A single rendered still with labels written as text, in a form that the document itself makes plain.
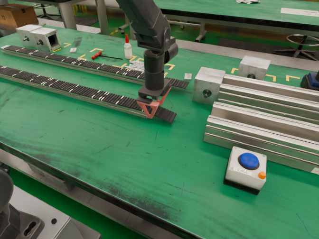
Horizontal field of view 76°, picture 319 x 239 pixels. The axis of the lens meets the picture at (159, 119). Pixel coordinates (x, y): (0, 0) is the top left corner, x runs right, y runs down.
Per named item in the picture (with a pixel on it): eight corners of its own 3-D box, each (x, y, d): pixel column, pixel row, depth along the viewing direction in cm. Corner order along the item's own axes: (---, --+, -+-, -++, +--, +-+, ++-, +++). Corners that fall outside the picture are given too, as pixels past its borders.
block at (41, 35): (32, 51, 113) (25, 33, 107) (48, 44, 121) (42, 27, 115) (47, 53, 110) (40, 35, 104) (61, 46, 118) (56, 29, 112)
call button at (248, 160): (238, 167, 47) (239, 161, 46) (239, 154, 50) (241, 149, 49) (256, 172, 46) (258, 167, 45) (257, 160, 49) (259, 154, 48)
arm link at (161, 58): (138, 50, 54) (157, 54, 51) (152, 41, 58) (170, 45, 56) (140, 73, 58) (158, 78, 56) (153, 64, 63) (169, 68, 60)
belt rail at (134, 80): (3, 53, 111) (0, 47, 109) (9, 50, 114) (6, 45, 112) (167, 90, 82) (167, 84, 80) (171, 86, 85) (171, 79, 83)
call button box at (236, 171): (222, 184, 50) (228, 168, 46) (229, 155, 57) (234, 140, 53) (257, 196, 48) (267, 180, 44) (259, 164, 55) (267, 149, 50)
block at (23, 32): (19, 47, 117) (11, 30, 111) (34, 41, 125) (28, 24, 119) (32, 49, 115) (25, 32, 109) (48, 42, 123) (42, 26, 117)
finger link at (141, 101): (165, 112, 68) (166, 87, 62) (156, 125, 63) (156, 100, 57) (147, 107, 70) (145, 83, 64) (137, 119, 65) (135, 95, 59)
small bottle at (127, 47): (133, 59, 105) (131, 35, 98) (126, 59, 105) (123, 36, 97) (131, 56, 108) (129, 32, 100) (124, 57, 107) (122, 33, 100)
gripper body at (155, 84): (170, 85, 66) (171, 63, 61) (157, 102, 58) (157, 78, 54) (152, 80, 68) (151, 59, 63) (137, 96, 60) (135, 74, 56)
